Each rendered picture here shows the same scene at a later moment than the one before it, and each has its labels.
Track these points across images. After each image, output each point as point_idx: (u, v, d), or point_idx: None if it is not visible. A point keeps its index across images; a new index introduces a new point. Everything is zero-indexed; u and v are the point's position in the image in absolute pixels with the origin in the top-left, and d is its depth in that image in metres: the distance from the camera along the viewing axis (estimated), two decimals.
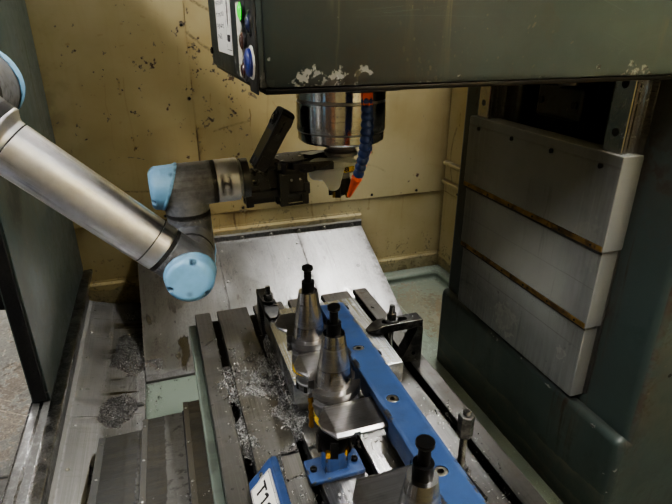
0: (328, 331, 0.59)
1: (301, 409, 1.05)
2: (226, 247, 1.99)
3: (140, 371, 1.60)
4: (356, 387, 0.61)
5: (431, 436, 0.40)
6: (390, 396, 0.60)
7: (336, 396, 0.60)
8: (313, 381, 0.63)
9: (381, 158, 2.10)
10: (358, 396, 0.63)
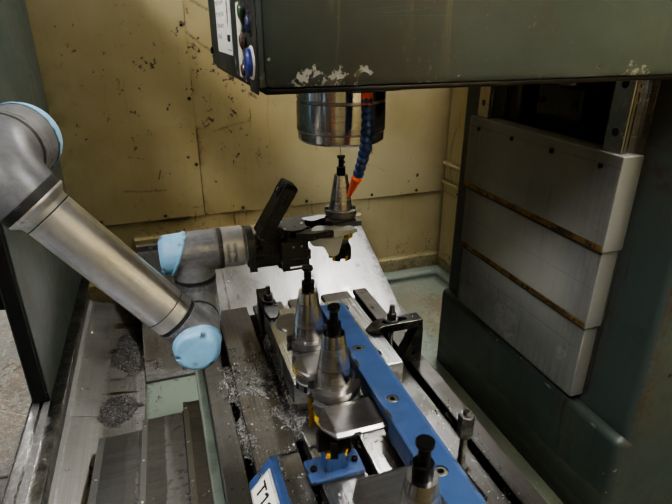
0: (328, 331, 0.59)
1: (301, 409, 1.05)
2: None
3: (140, 371, 1.60)
4: (356, 387, 0.61)
5: (431, 436, 0.40)
6: (390, 396, 0.60)
7: (336, 396, 0.60)
8: (313, 381, 0.63)
9: (381, 158, 2.10)
10: (358, 396, 0.63)
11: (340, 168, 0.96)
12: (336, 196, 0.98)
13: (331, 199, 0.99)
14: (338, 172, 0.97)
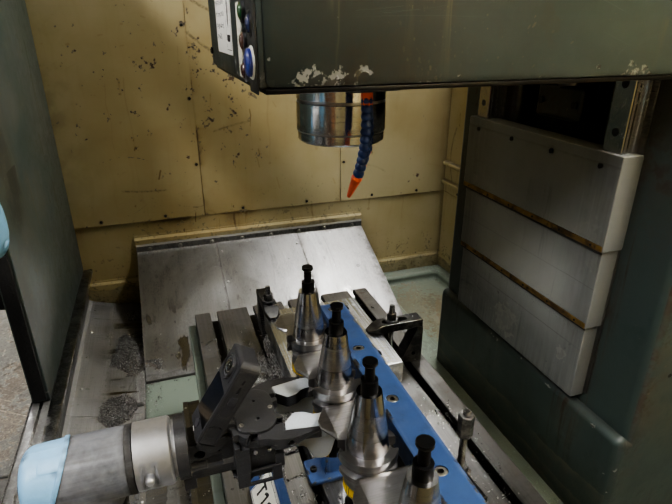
0: (330, 330, 0.59)
1: None
2: (226, 247, 1.99)
3: (140, 371, 1.60)
4: (357, 386, 0.61)
5: (431, 436, 0.40)
6: (390, 396, 0.60)
7: (337, 395, 0.60)
8: (313, 379, 0.62)
9: (381, 158, 2.10)
10: None
11: (369, 385, 0.49)
12: (361, 433, 0.50)
13: (351, 434, 0.51)
14: (364, 390, 0.49)
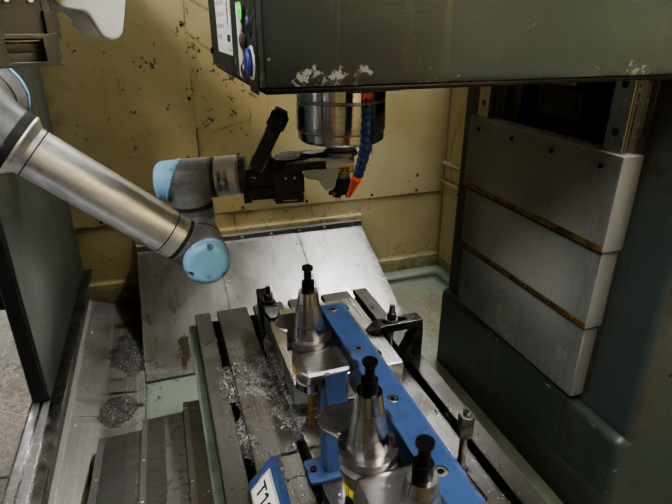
0: None
1: (301, 409, 1.05)
2: (226, 247, 1.99)
3: (140, 371, 1.60)
4: None
5: (431, 436, 0.40)
6: (390, 396, 0.60)
7: None
8: None
9: (381, 158, 2.10)
10: (355, 151, 0.94)
11: (369, 385, 0.49)
12: (361, 433, 0.50)
13: (351, 434, 0.51)
14: (364, 390, 0.49)
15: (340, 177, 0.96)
